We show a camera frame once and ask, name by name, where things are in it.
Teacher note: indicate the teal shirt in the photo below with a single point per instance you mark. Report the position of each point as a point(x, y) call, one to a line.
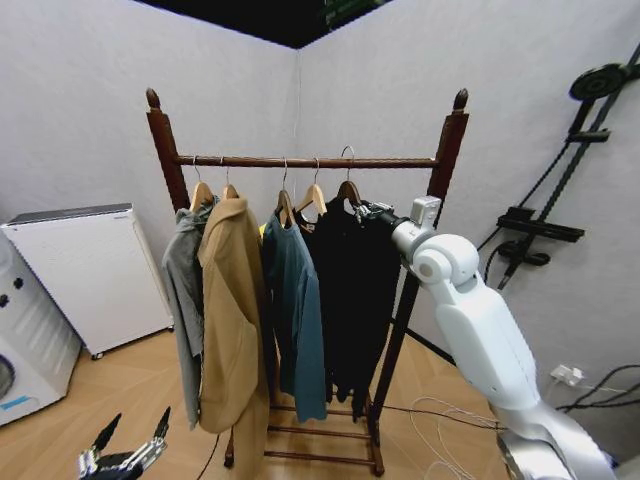
point(300, 310)

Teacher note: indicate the black shirt with label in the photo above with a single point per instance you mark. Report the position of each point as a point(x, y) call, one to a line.
point(306, 220)

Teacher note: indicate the wooden hanger with grey shirt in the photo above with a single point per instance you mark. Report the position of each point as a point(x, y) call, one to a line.
point(201, 192)

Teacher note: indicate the white washing machine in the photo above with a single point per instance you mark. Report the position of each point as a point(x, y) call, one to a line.
point(30, 340)

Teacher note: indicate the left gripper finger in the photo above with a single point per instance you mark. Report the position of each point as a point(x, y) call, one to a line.
point(104, 439)
point(156, 440)

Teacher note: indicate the white box appliance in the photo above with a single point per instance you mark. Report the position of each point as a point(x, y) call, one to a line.
point(95, 280)

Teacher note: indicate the wooden hanger with black garment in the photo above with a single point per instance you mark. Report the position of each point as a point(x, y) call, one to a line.
point(347, 189)

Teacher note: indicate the black shower mixer valve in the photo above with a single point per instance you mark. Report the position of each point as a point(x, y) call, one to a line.
point(542, 231)

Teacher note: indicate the tan coat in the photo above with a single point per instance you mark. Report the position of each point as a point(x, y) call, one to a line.
point(230, 310)

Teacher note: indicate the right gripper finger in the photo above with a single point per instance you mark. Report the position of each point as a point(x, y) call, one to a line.
point(366, 213)
point(382, 205)

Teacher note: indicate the wooden hanger with tan coat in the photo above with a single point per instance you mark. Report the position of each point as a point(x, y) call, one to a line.
point(229, 190)

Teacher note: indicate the grey shirt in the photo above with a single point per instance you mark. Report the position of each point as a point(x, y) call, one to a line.
point(182, 280)

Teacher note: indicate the black garment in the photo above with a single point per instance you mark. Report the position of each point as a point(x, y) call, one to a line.
point(360, 300)

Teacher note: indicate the black shower rail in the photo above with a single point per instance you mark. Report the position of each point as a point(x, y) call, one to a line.
point(575, 165)

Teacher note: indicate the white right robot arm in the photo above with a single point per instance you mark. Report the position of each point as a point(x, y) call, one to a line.
point(480, 330)

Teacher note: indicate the wooden hanger with teal shirt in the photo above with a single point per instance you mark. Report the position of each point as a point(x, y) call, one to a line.
point(285, 200)

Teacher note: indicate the wooden hanger with labelled shirt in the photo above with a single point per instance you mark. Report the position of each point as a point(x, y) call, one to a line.
point(314, 194)

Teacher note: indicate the dark wooden garment rack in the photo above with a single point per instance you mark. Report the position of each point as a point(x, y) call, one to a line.
point(452, 145)

